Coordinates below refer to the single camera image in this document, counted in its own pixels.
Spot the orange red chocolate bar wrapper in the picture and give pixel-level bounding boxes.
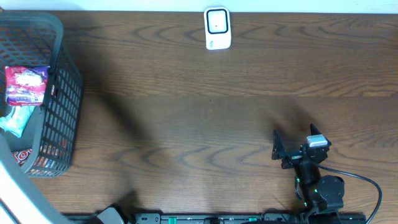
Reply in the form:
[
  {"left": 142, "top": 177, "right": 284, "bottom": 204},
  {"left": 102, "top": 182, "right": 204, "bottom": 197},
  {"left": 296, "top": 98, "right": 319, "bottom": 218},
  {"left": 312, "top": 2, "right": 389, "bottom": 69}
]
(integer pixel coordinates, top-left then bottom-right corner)
[{"left": 12, "top": 149, "right": 32, "bottom": 166}]

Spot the red purple snack bag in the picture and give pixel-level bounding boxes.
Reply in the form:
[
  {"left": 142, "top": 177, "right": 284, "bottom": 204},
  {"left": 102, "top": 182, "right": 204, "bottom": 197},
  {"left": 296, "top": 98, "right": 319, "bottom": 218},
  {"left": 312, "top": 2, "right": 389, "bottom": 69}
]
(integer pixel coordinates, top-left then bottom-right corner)
[{"left": 5, "top": 66, "right": 50, "bottom": 106}]

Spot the mint green wipes pack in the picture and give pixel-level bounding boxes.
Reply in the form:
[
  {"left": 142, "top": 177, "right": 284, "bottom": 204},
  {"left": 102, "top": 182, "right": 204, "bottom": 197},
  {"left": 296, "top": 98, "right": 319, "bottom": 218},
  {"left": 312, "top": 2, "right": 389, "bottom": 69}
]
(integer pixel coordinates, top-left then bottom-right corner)
[{"left": 1, "top": 106, "right": 35, "bottom": 138}]

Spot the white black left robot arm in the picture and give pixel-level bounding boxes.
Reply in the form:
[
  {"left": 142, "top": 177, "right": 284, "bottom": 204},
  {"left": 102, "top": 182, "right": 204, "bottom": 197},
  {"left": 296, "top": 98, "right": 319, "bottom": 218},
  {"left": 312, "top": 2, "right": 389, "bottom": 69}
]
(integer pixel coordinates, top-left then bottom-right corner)
[{"left": 1, "top": 136, "right": 132, "bottom": 224}]

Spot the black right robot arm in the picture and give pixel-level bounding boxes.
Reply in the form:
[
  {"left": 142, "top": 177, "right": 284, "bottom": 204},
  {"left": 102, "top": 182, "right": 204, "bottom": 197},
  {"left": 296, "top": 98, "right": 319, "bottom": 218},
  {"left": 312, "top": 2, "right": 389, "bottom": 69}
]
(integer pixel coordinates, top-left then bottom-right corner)
[{"left": 272, "top": 124, "right": 345, "bottom": 223}]

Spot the white barcode scanner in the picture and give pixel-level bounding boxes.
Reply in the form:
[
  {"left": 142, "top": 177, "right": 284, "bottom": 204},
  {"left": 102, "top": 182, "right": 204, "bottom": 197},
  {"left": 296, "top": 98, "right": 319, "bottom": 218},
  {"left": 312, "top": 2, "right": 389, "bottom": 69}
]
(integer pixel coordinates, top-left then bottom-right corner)
[{"left": 203, "top": 7, "right": 232, "bottom": 50}]

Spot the dark grey plastic basket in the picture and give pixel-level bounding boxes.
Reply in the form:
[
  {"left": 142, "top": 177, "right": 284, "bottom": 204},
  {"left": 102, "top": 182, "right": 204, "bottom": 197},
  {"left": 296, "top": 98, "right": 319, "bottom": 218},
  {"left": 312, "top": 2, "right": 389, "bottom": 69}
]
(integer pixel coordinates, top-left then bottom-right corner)
[{"left": 1, "top": 11, "right": 84, "bottom": 178}]

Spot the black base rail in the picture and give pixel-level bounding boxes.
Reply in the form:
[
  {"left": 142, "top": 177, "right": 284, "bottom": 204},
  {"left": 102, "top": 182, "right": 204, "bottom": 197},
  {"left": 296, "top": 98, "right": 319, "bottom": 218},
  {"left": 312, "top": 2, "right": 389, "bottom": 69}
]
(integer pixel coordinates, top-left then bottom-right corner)
[{"left": 55, "top": 212, "right": 368, "bottom": 224}]

